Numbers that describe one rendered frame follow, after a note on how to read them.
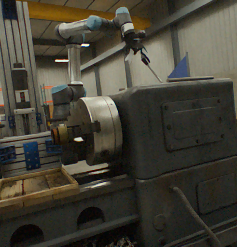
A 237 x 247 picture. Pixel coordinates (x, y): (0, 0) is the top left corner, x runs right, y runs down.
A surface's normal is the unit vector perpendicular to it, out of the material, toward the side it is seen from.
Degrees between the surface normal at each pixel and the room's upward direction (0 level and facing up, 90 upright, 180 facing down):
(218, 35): 90
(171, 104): 90
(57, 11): 90
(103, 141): 104
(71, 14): 90
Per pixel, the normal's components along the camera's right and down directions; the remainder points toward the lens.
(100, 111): 0.26, -0.51
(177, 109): 0.38, 0.00
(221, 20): -0.84, 0.13
